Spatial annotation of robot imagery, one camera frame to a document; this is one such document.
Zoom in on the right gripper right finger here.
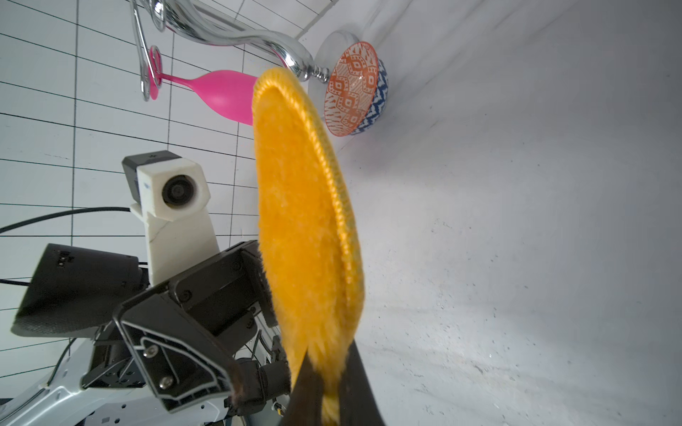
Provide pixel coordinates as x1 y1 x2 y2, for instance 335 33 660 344
339 342 385 426

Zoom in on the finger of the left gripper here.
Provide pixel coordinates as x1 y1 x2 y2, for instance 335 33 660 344
113 292 243 413

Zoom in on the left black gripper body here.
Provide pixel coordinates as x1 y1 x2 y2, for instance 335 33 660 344
109 240 291 415

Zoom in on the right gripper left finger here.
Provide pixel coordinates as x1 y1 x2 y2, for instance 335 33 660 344
279 354 324 426

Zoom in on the yellow insole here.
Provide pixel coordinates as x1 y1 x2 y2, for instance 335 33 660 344
252 69 365 425

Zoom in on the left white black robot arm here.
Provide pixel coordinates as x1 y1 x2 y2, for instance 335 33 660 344
1 241 289 425

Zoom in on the pink plastic wine glass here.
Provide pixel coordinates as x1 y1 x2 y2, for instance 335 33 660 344
147 46 257 126

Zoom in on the silver metal glass rack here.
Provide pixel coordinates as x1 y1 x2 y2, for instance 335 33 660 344
142 0 359 115

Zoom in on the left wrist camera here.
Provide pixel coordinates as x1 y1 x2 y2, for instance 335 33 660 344
122 151 220 285

